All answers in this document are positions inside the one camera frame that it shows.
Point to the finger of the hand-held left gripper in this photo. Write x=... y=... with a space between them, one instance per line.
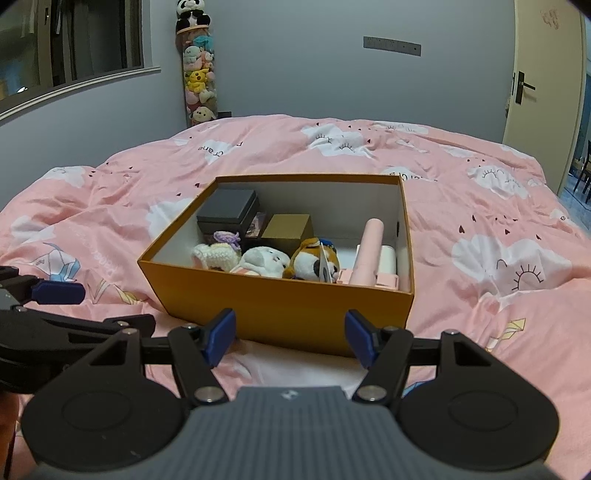
x=60 y=293
x=55 y=330

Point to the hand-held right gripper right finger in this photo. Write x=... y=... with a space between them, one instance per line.
x=360 y=337

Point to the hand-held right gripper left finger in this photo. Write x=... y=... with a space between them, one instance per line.
x=221 y=334

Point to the orange cardboard box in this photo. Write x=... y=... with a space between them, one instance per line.
x=277 y=314

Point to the brown dog plush blue hat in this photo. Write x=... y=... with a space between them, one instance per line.
x=307 y=265

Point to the grey rectangular box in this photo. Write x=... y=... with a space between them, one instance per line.
x=226 y=205

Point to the cream crochet doll purple flower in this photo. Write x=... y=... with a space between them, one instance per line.
x=217 y=256

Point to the white paper tag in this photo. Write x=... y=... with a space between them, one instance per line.
x=324 y=265

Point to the white and pink gadget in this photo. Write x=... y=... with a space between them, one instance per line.
x=390 y=259

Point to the white plush toy striped feet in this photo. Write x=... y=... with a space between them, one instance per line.
x=263 y=261

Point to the pink cylindrical bottle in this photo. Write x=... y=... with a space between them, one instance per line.
x=367 y=249

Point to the black flat box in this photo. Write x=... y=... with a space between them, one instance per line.
x=217 y=227

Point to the dark patterned small box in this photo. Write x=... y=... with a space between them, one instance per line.
x=255 y=224

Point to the gold brown box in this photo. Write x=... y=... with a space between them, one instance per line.
x=286 y=230

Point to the pink printed blanket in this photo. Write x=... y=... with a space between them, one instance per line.
x=138 y=194

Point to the clear tube of plush toys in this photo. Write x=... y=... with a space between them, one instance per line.
x=198 y=78

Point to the dark wooden chair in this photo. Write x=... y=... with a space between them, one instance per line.
x=584 y=180

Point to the cream door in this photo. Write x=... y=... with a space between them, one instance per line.
x=545 y=115

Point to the panda plush toy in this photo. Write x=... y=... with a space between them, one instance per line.
x=191 y=14

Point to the window with grey frame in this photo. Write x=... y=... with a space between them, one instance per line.
x=69 y=46

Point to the grey wall socket strip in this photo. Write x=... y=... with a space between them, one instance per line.
x=392 y=46

